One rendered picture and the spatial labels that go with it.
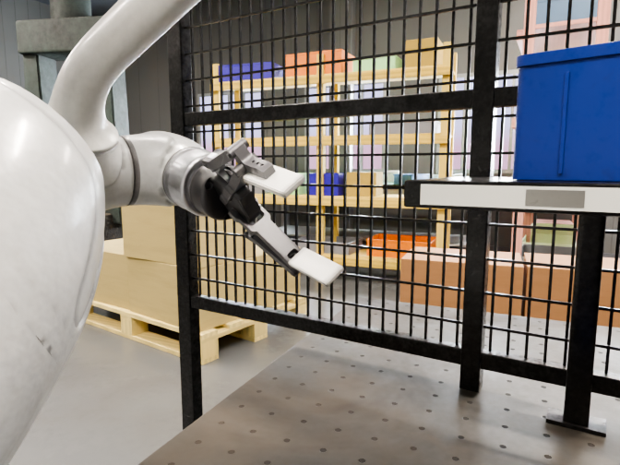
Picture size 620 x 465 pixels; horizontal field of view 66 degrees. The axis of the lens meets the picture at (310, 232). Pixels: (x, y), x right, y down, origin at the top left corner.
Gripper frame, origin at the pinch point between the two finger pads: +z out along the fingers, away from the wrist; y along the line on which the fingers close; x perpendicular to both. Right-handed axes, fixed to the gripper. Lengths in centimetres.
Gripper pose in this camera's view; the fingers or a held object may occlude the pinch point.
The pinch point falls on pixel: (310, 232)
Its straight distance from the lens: 51.5
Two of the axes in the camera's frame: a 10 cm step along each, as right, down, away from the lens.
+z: 6.6, 3.1, -6.8
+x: -6.8, 6.4, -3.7
